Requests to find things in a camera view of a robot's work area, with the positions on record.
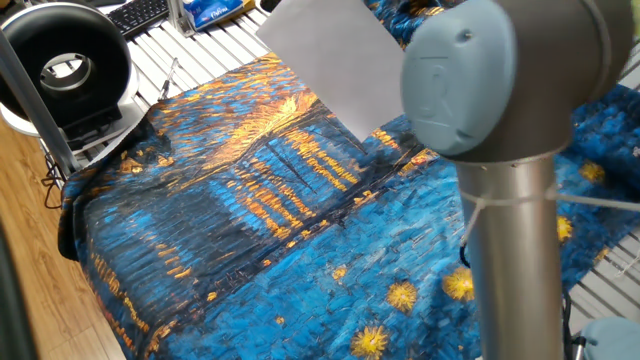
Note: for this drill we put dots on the white paper sheet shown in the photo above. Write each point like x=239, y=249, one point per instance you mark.
x=340, y=60

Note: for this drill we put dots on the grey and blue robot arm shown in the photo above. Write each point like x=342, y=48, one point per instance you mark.
x=515, y=250

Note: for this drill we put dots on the starry night painting tablecloth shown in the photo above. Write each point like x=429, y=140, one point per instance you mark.
x=250, y=225

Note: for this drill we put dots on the white zip tie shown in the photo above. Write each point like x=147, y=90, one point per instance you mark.
x=505, y=201

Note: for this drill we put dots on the blue tissue pack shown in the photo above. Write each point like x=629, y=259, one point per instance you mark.
x=212, y=12

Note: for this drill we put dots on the black computer keyboard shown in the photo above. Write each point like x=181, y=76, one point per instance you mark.
x=137, y=15

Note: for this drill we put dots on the aluminium frame post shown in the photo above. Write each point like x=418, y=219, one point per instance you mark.
x=179, y=17
x=37, y=105

